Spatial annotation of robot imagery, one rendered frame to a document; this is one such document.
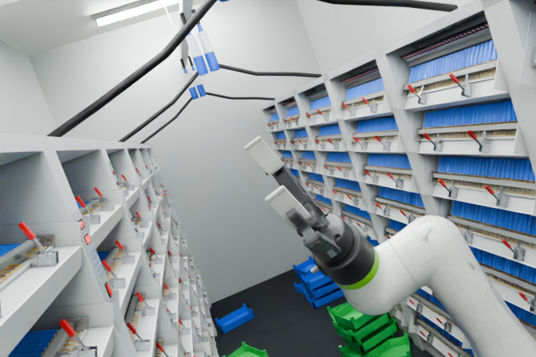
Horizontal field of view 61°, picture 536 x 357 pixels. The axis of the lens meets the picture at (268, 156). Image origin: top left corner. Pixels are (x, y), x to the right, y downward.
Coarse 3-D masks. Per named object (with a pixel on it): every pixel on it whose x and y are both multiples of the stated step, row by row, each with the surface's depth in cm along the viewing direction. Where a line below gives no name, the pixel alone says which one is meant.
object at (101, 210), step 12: (84, 192) 162; (96, 192) 163; (108, 192) 164; (120, 192) 164; (84, 204) 121; (96, 204) 155; (108, 204) 148; (84, 216) 105; (96, 216) 122; (108, 216) 136; (120, 216) 159; (96, 228) 116; (108, 228) 133; (96, 240) 113
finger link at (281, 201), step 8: (272, 192) 58; (280, 192) 58; (288, 192) 58; (272, 200) 58; (280, 200) 59; (288, 200) 59; (296, 200) 59; (280, 208) 59; (288, 208) 60; (296, 208) 60; (304, 208) 61; (304, 216) 61
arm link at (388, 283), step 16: (384, 256) 79; (384, 272) 78; (400, 272) 77; (352, 288) 76; (368, 288) 76; (384, 288) 78; (400, 288) 78; (416, 288) 79; (352, 304) 81; (368, 304) 78; (384, 304) 78
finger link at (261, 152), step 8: (248, 144) 70; (256, 144) 69; (264, 144) 70; (248, 152) 70; (256, 152) 70; (264, 152) 71; (272, 152) 71; (256, 160) 71; (264, 160) 71; (272, 160) 72; (280, 160) 72; (264, 168) 72; (272, 168) 72
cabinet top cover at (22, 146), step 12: (0, 144) 73; (12, 144) 78; (24, 144) 84; (36, 144) 91; (48, 144) 100; (60, 144) 110; (72, 144) 122; (84, 144) 137; (96, 144) 157; (0, 156) 77; (12, 156) 84; (24, 156) 91; (60, 156) 127; (72, 156) 146
